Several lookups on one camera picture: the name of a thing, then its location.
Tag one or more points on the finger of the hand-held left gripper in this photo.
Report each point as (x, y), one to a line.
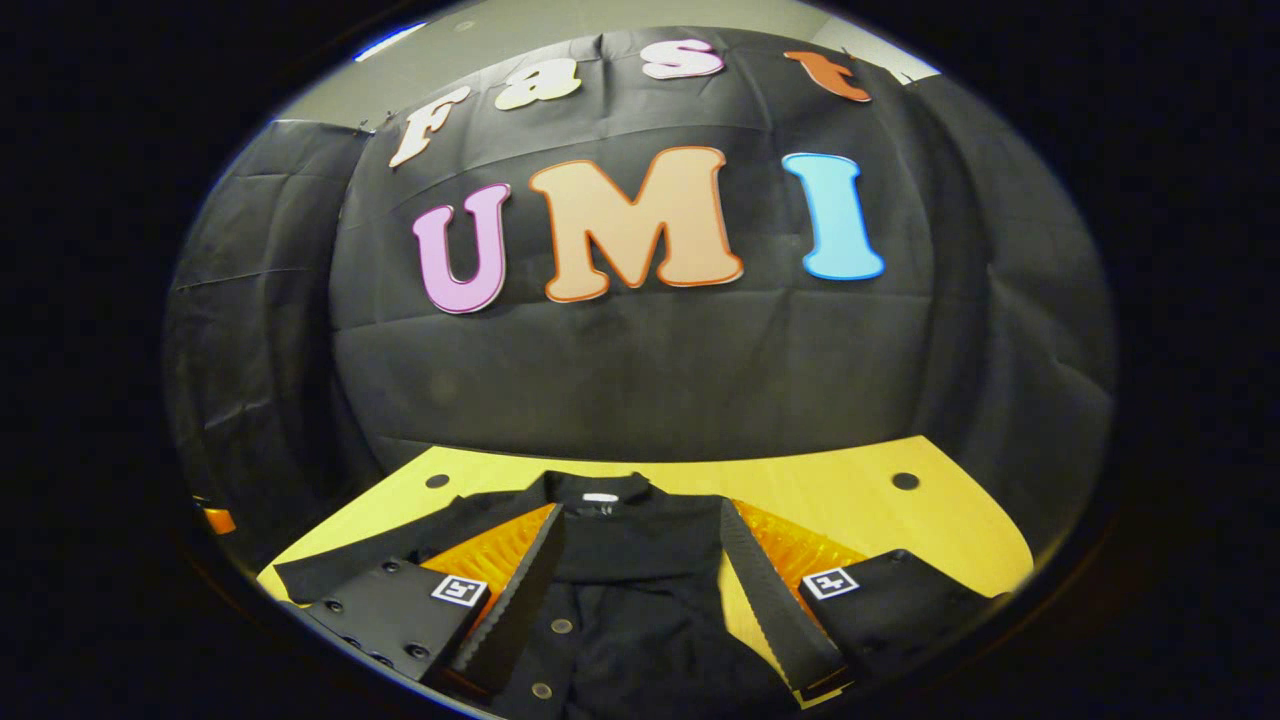
(217, 520)

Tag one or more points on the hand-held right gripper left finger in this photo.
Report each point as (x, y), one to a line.
(525, 590)

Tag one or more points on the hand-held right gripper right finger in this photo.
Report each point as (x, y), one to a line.
(775, 600)

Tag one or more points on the black buttoned shirt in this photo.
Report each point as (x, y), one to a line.
(620, 550)

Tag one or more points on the black backdrop cloth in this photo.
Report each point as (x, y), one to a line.
(650, 370)

